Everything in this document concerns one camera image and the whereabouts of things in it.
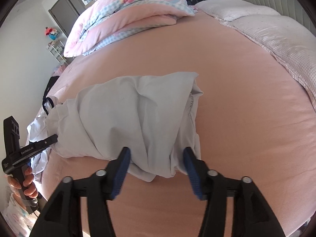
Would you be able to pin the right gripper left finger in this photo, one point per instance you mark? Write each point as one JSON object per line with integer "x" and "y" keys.
{"x": 61, "y": 216}

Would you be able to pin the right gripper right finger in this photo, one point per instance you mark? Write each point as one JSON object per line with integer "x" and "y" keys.
{"x": 252, "y": 215}

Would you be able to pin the white navy-trimmed pants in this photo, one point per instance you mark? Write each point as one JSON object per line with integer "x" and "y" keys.
{"x": 37, "y": 131}

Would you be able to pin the white navy-trimmed jacket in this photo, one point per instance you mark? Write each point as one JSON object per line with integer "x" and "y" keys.
{"x": 153, "y": 116}

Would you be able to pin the person's left forearm sleeve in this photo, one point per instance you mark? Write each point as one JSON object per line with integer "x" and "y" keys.
{"x": 18, "y": 219}

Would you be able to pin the person's left hand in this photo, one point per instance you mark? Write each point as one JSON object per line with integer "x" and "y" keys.
{"x": 31, "y": 190}

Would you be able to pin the black bag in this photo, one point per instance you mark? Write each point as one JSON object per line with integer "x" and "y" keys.
{"x": 50, "y": 84}

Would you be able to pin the pink bed sheet mattress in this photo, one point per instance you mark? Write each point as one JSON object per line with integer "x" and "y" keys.
{"x": 253, "y": 120}

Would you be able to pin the red blue plush toy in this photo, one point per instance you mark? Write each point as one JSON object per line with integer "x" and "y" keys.
{"x": 51, "y": 33}

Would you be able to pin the grey door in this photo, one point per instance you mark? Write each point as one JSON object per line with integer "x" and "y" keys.
{"x": 65, "y": 13}

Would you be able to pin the folded pink checkered quilt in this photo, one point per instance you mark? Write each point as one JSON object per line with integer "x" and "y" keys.
{"x": 109, "y": 21}

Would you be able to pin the white wire shelf rack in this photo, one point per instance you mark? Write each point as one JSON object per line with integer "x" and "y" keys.
{"x": 56, "y": 49}

